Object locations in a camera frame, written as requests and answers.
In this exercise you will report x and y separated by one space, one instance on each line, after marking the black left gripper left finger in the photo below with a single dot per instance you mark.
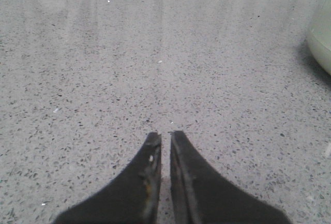
132 197

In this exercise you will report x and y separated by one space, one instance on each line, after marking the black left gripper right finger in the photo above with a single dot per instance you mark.
201 195

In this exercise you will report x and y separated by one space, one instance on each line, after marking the pale green electric pot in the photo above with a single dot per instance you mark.
318 35

